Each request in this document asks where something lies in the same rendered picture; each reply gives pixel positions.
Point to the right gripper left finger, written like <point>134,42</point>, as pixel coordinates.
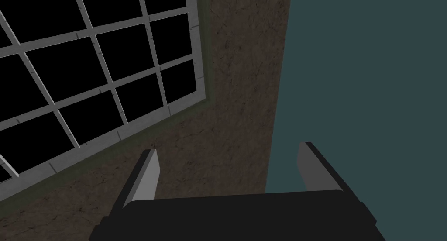
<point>144,180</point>

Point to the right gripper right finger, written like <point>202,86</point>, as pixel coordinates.
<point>318,171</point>

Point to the grey framed grid window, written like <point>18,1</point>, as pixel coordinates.
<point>104,80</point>

